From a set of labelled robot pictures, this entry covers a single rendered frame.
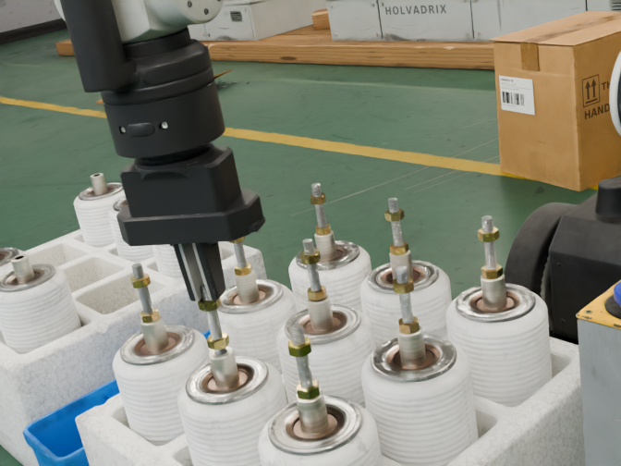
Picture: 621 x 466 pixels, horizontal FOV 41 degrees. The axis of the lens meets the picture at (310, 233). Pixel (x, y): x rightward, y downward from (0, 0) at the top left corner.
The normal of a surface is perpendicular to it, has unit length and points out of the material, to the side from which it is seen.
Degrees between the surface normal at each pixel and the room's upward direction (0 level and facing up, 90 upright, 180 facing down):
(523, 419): 0
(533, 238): 37
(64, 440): 88
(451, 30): 90
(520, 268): 61
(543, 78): 90
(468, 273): 0
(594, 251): 46
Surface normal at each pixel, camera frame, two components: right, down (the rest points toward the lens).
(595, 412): -0.73, 0.36
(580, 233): -0.64, -0.39
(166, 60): 0.15, -0.45
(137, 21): -0.49, 0.40
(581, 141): 0.50, 0.24
